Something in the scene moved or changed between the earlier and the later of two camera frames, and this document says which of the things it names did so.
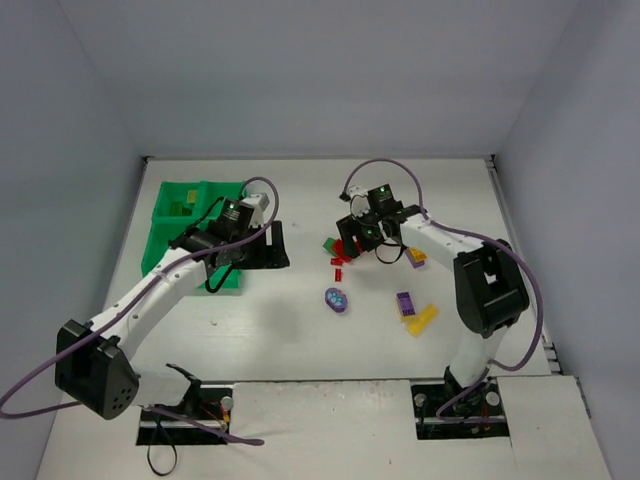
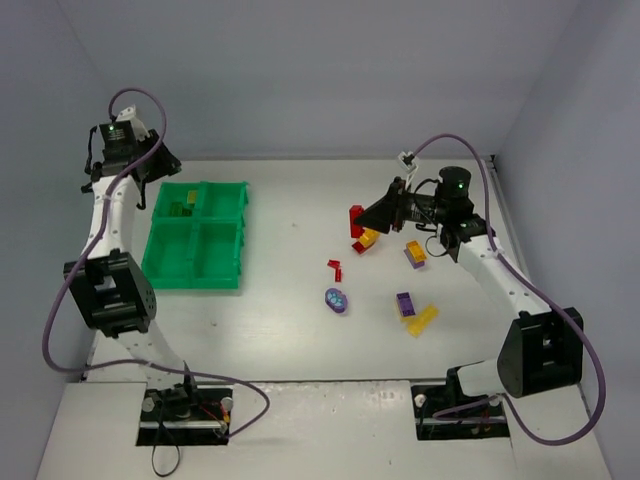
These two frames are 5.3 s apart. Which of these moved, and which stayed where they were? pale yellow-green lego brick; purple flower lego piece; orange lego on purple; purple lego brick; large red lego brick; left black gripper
Moved: left black gripper; large red lego brick
Stayed: purple lego brick; pale yellow-green lego brick; purple flower lego piece; orange lego on purple
